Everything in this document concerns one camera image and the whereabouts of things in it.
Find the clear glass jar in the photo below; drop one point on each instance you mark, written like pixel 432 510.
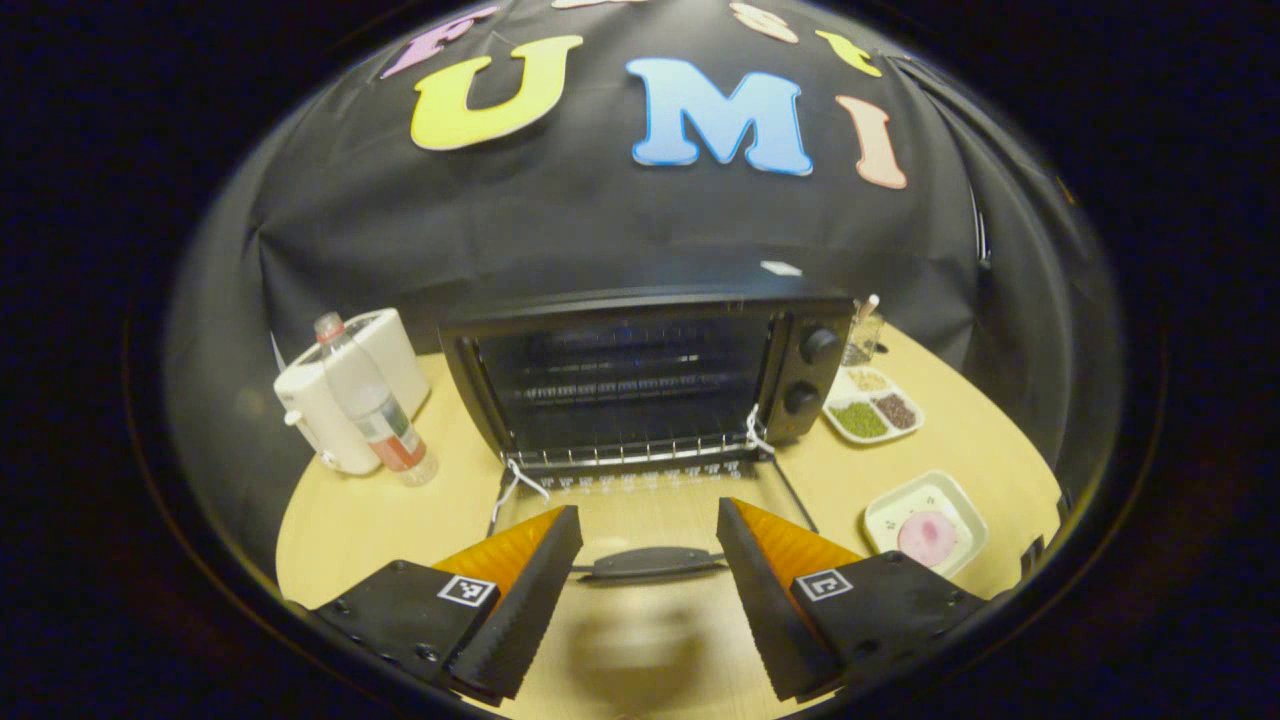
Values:
pixel 862 335

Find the metal oven rack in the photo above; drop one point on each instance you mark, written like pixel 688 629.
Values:
pixel 640 455

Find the black electric oven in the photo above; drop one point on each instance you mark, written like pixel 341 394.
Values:
pixel 810 385

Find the black backdrop cloth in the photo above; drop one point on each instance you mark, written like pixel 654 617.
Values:
pixel 600 220

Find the white square plate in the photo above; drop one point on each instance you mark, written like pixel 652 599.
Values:
pixel 900 505

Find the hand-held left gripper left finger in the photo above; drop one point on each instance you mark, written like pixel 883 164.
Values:
pixel 535 600

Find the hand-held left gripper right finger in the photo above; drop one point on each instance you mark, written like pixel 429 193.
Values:
pixel 755 600

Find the pink round cake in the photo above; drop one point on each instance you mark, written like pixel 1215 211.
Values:
pixel 928 538

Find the white kitchen appliance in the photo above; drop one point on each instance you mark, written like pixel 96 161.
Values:
pixel 310 420

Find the white divided dish with grains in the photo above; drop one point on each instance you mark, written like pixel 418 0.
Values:
pixel 872 405

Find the clear plastic water bottle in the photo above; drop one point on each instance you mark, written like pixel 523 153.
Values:
pixel 375 405

